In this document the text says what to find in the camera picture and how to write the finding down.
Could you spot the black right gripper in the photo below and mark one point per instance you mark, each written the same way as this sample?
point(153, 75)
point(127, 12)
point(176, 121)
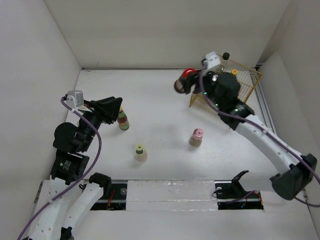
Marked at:
point(196, 81)

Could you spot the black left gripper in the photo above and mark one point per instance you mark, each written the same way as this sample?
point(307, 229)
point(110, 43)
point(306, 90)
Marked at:
point(107, 108)

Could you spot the red lid sauce jar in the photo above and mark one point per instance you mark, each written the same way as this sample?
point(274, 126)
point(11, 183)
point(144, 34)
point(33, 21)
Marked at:
point(180, 82)

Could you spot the dark soy sauce bottle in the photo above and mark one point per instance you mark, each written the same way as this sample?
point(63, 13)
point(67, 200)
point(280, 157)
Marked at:
point(223, 62)

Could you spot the yellow cap green sauce bottle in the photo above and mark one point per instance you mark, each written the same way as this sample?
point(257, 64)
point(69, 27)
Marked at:
point(234, 72)

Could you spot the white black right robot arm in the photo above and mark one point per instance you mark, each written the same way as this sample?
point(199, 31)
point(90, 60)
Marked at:
point(295, 170)

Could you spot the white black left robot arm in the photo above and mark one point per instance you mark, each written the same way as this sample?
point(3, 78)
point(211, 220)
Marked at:
point(78, 148)

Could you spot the green label sauce bottle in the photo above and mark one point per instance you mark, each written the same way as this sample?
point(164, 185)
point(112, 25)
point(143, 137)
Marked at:
point(123, 120)

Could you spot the yellow cap spice shaker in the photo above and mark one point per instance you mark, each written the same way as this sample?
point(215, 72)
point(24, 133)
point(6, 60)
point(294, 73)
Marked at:
point(140, 153)

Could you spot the pink cap spice shaker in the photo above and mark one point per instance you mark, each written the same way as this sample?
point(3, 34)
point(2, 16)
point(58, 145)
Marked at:
point(196, 138)

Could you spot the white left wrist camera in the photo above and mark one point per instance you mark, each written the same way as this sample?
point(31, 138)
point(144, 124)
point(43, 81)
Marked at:
point(75, 99)

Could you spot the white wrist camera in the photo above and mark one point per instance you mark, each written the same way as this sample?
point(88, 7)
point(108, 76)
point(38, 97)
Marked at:
point(75, 99)
point(210, 62)

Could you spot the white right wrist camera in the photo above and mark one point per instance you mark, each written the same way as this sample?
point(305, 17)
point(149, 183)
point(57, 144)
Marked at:
point(210, 62)

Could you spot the yellow wire basket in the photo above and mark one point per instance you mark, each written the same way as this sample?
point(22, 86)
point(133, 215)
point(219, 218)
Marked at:
point(248, 78)

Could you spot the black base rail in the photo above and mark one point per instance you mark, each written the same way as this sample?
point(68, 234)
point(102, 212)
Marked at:
point(187, 195)

